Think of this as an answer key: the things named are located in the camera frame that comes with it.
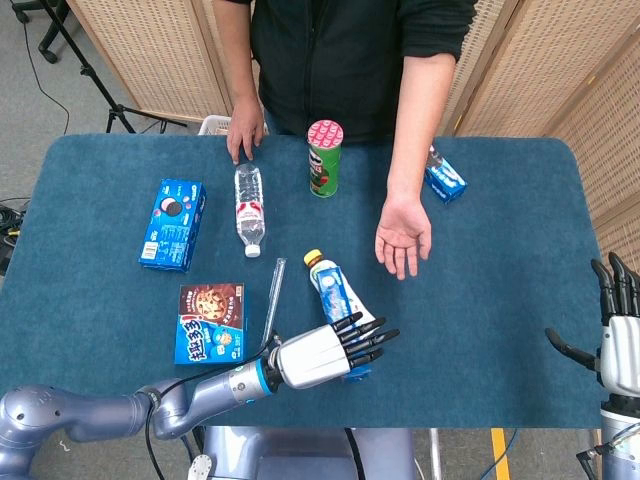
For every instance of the clear water bottle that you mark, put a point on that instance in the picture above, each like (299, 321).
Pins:
(249, 207)

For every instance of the blue table mat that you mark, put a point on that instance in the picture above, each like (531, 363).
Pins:
(475, 325)

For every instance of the person's left hand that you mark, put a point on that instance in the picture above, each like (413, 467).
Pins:
(404, 232)

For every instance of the metal table leg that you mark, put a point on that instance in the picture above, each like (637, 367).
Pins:
(435, 452)

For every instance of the green Pringles can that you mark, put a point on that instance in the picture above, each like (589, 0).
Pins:
(325, 165)

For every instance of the person's right hand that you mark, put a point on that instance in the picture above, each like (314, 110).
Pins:
(245, 127)

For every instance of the black office chair base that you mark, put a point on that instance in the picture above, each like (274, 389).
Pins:
(47, 35)

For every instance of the person's right forearm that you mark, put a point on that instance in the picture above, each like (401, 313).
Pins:
(237, 55)

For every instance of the small blue Oreo box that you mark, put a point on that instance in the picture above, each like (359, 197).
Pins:
(447, 182)
(335, 295)

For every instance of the white plastic basket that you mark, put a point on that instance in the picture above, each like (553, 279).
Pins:
(215, 125)

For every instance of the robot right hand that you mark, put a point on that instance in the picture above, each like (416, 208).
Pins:
(622, 355)

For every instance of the person's torso in black top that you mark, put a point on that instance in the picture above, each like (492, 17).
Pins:
(340, 65)

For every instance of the grey-blue robot torso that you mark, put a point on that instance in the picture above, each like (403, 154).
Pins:
(300, 455)

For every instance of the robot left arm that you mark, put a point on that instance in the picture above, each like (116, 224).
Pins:
(100, 412)

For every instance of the blue brown chocolate cookie box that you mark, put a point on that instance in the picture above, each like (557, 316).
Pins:
(212, 325)

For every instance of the clear wrapped straw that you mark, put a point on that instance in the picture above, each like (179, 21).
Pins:
(275, 295)

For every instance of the wicker folding screen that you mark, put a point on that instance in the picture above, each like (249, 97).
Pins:
(155, 55)
(560, 75)

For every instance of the person's left forearm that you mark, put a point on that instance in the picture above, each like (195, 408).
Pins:
(420, 125)

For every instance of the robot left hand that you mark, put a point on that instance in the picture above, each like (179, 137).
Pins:
(315, 357)

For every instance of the large blue Oreo box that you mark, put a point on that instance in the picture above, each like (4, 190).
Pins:
(172, 225)

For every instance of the black tripod stand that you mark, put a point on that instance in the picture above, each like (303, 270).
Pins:
(95, 82)

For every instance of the white-label tea bottle yellow cap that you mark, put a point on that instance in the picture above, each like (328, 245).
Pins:
(312, 259)

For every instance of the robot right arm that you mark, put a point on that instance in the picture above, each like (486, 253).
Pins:
(620, 440)

